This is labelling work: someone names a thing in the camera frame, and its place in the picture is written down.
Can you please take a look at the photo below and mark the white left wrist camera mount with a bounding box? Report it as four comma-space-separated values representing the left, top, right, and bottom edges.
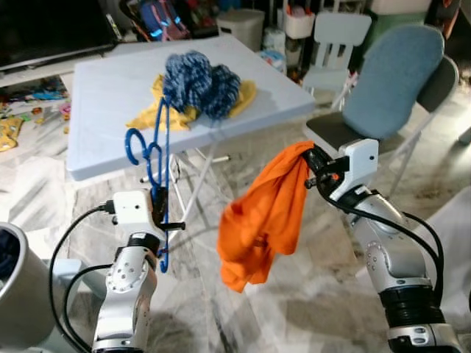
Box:
113, 190, 166, 236

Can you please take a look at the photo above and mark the blue plastic clothes hanger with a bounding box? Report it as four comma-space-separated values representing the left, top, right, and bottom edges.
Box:
124, 96, 186, 274

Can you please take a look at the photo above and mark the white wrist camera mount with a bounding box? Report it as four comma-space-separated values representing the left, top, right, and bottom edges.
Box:
335, 140, 380, 201
113, 190, 166, 236

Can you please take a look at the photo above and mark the blue chair cushion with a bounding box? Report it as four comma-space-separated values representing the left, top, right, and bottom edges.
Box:
342, 24, 446, 140

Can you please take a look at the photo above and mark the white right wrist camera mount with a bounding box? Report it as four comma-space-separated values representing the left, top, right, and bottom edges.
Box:
335, 140, 380, 201

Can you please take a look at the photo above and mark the black television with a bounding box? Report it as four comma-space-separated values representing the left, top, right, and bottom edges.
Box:
0, 0, 122, 71

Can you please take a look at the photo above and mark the yellow cloth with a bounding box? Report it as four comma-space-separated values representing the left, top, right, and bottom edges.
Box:
127, 74, 258, 132

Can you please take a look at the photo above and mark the orange garment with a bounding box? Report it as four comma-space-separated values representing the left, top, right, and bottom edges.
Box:
217, 141, 316, 293

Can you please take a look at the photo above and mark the grey folding chair white frame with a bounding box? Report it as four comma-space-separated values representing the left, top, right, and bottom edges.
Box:
304, 24, 461, 196

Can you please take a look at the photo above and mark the blue white knitted garment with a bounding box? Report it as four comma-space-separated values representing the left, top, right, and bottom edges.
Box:
162, 50, 242, 121

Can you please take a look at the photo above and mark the white plastic basket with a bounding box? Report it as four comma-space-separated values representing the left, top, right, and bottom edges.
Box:
282, 6, 316, 39

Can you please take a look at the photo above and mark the blue pink baby stroller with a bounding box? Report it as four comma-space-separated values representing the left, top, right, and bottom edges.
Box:
129, 0, 191, 41

